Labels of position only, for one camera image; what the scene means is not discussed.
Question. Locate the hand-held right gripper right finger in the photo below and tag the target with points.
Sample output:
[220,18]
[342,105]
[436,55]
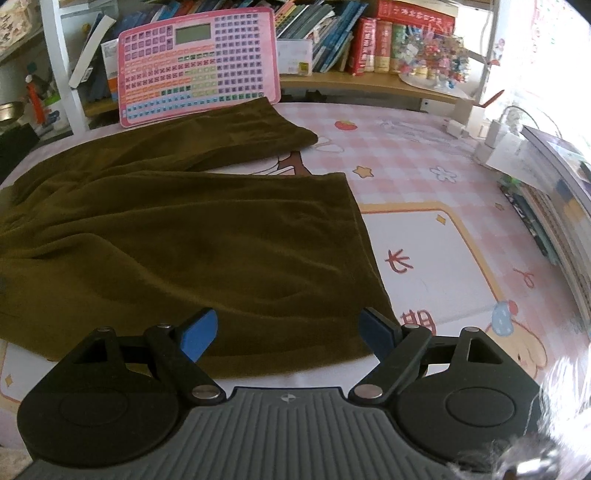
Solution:
[379,334]

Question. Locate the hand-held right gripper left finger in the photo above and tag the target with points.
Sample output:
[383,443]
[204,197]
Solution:
[198,334]

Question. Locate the olive green pants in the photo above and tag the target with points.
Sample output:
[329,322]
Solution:
[184,240]

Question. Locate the pink checked cartoon desk mat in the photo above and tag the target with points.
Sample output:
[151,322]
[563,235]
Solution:
[438,207]

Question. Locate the white fluffy fur trim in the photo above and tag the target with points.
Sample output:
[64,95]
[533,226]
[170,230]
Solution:
[568,406]

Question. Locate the stack of textbooks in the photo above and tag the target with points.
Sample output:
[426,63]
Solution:
[554,207]

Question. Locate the white paper sheet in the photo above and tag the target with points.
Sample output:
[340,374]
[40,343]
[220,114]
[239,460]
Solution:
[508,159]

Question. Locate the small white charger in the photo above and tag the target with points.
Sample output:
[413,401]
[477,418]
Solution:
[457,129]

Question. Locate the white power adapter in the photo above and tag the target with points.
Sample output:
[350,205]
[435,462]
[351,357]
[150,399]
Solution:
[496,136]

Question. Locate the black case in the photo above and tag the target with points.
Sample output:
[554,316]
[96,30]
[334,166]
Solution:
[16,150]

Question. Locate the white cup with green lid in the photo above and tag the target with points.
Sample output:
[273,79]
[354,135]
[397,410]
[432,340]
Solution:
[53,115]

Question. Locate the white orange booklet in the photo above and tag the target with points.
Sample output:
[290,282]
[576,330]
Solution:
[111,74]

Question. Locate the pink learning tablet toy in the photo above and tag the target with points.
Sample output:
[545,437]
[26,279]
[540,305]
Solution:
[231,60]

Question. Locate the colourful figurine display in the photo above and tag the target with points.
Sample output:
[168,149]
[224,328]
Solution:
[438,60]

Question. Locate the red tassel ornament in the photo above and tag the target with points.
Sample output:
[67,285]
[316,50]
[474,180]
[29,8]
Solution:
[36,101]

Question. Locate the green spined book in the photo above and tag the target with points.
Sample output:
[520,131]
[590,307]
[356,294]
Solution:
[398,48]

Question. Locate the red white spined book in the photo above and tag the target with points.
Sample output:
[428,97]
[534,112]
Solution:
[383,46]

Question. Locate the red thick dictionary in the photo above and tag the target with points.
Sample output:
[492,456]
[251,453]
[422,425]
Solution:
[362,46]

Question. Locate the white card envelope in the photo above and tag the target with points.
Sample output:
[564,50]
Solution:
[293,57]

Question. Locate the brass bowl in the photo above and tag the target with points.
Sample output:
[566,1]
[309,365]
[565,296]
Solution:
[10,113]

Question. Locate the white wooden bookshelf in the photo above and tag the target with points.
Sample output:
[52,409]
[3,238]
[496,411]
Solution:
[57,69]

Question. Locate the row of colourful books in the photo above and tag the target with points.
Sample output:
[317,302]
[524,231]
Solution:
[332,37]

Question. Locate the white leaning book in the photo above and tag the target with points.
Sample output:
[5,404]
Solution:
[92,48]

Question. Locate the red hardcover book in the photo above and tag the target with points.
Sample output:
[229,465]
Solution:
[415,16]

